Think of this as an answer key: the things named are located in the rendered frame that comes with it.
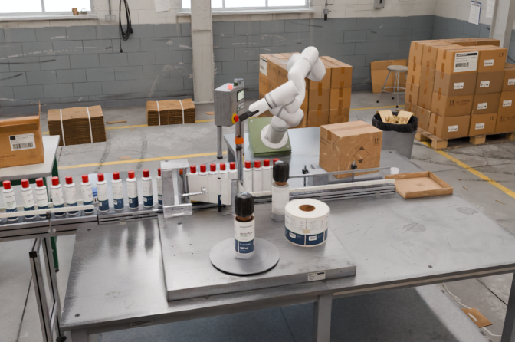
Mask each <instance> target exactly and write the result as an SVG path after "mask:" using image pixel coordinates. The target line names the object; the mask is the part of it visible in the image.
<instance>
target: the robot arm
mask: <svg viewBox="0 0 515 342"><path fill-rule="evenodd" d="M318 56H319V53H318V50H317V49H316V48H315V47H308V48H306V49H305V50H304V51H303V52H302V54H293V55H291V56H290V57H289V59H288V61H287V71H288V80H289V81H288V82H287V83H285V84H283V85H281V86H280V87H278V88H277V89H275V90H273V91H271V92H270V93H268V94H266V97H264V98H263V99H261V100H259V101H257V102H255V103H253V104H252V105H250V107H249V110H248V111H246V112H245V113H243V114H241V115H240V116H238V118H239V120H240V121H241V122H242V121H244V120H246V119H248V118H249V117H252V116H253V117H256V116H258V115H259V114H261V113H263V112H264V111H266V110H269V111H270V112H271V113H272V114H273V115H274V116H273V118H272V120H271V123H270V125H267V126H266V127H264V129H263V130H262V131H261V140H262V142H263V143H264V145H265V146H267V147H269V148H271V149H280V148H281V147H283V146H284V145H285V144H286V143H287V132H286V131H287V128H290V127H296V126H298V125H299V124H300V123H301V122H302V120H303V118H304V115H303V111H302V110H301V109H300V106H301V104H302V103H303V100H304V98H305V87H306V82H305V80H304V78H305V77H307V78H309V79H310V80H312V81H321V80H322V79H323V78H324V77H325V74H326V69H325V66H324V64H323V62H322V61H321V60H320V59H319V57H318Z"/></svg>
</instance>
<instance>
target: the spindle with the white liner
mask: <svg viewBox="0 0 515 342"><path fill-rule="evenodd" d="M289 175H290V166H289V164H288V162H285V161H283V160H278V161H277V162H275V163H274V165H273V179H274V181H275V182H273V183H272V216H271V218H272V219H273V220H275V221H279V222H282V221H285V206H286V204H288V202H289V186H290V184H289V183H288V182H287V180H288V179H289Z"/></svg>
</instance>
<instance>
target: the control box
mask: <svg viewBox="0 0 515 342"><path fill-rule="evenodd" d="M228 85H229V83H227V84H225V85H223V86H221V87H219V88H217V89H215V90H214V115H215V125H216V126H223V127H231V126H233V125H234V124H236V123H237V122H235V121H234V116H235V115H238V116H240V115H241V114H243V113H244V108H243V109H242V110H239V111H238V112H237V105H238V104H239V103H241V102H242V101H244V99H242V100H240V101H238V102H237V91H239V90H241V89H242V88H244V86H242V85H240V84H239V85H238V86H237V87H233V85H234V84H231V85H232V89H231V90H229V89H228ZM239 121H240V120H239Z"/></svg>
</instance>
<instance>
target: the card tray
mask: <svg viewBox="0 0 515 342"><path fill-rule="evenodd" d="M385 179H395V183H393V184H394V185H395V191H396V192H397V193H398V194H400V195H401V196H402V197H403V198H404V199H411V198H418V197H426V196H439V195H447V194H452V193H453V187H452V186H450V185H449V184H447V183H446V182H445V181H444V180H442V179H440V178H439V177H438V176H436V175H435V174H434V173H432V172H431V171H423V172H415V173H399V174H391V175H385Z"/></svg>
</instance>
